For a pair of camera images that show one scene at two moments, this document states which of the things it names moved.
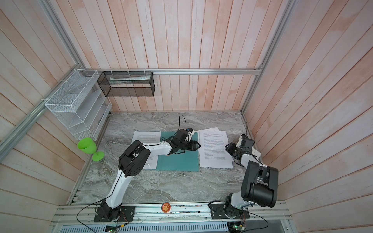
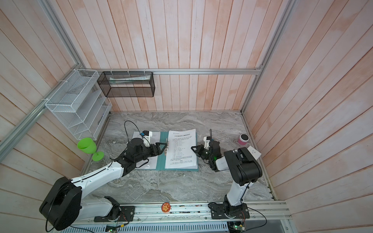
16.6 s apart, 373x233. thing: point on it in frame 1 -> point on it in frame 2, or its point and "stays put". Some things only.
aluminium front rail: (259, 211) stays put
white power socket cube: (255, 152) stays put
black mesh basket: (127, 84) stays put
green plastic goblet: (88, 145) stays put
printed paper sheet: (146, 137) stays put
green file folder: (189, 160) stays put
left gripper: (193, 144) -> (154, 152)
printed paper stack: (211, 130) -> (179, 154)
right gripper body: (233, 149) -> (211, 158)
